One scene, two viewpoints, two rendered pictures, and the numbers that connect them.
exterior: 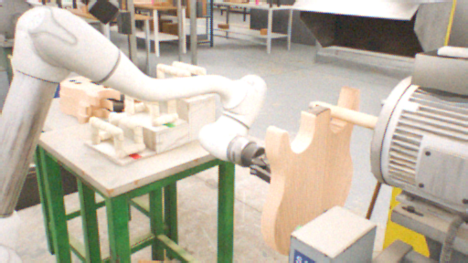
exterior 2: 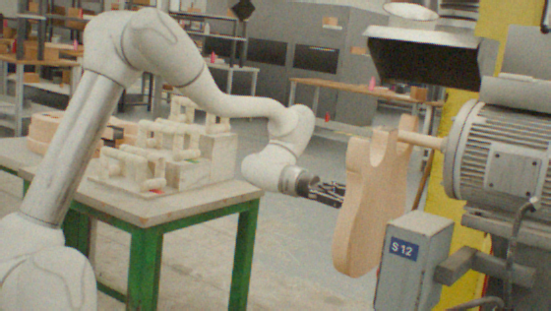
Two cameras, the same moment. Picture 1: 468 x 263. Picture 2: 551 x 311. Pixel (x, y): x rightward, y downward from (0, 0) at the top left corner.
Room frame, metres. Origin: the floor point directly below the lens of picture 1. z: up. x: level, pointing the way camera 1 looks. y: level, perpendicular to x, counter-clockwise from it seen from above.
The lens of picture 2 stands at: (-0.40, 0.37, 1.47)
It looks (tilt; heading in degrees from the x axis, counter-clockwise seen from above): 12 degrees down; 348
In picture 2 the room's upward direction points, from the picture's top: 7 degrees clockwise
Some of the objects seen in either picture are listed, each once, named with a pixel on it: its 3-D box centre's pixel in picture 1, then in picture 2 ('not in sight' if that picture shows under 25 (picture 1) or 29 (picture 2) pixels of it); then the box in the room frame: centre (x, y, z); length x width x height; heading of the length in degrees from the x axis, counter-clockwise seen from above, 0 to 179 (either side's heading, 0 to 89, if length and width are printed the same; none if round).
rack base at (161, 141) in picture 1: (152, 128); (165, 166); (1.58, 0.34, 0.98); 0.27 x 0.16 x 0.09; 48
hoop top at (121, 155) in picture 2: (105, 126); (123, 156); (1.43, 0.48, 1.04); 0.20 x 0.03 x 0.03; 47
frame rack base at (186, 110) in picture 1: (181, 110); (195, 151); (1.69, 0.23, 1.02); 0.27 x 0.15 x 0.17; 48
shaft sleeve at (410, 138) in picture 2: (345, 115); (409, 138); (1.00, -0.28, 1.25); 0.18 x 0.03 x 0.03; 44
